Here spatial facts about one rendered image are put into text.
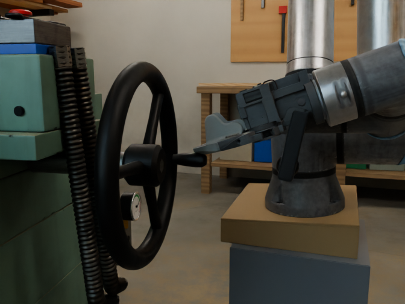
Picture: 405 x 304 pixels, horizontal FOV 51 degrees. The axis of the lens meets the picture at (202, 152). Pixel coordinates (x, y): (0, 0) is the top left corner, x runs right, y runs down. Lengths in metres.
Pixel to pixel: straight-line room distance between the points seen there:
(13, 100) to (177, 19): 3.55
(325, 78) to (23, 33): 0.40
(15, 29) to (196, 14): 3.48
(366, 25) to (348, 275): 0.52
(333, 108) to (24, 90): 0.41
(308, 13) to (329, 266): 0.52
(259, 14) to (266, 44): 0.26
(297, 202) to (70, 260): 0.50
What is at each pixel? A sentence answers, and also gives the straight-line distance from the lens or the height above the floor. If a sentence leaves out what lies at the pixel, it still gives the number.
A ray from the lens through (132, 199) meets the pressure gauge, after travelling 0.89.
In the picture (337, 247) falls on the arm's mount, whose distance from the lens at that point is 0.97.
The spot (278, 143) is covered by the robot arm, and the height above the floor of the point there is 0.78.
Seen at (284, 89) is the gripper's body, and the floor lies 0.91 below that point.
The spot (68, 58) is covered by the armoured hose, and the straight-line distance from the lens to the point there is 0.54.
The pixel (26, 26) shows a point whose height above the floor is 0.99.
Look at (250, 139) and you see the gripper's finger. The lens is 0.64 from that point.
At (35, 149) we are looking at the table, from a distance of 0.51.
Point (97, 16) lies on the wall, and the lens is 4.43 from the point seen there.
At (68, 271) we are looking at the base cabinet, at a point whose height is 0.59.
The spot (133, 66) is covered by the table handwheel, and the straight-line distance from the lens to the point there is 0.55.
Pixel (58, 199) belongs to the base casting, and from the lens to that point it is 0.75.
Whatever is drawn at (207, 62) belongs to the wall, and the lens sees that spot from 3.91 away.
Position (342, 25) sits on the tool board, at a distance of 3.73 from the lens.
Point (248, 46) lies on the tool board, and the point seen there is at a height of 1.18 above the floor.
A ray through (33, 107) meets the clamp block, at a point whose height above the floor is 0.90.
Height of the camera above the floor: 0.94
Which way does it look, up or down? 10 degrees down
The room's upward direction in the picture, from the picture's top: straight up
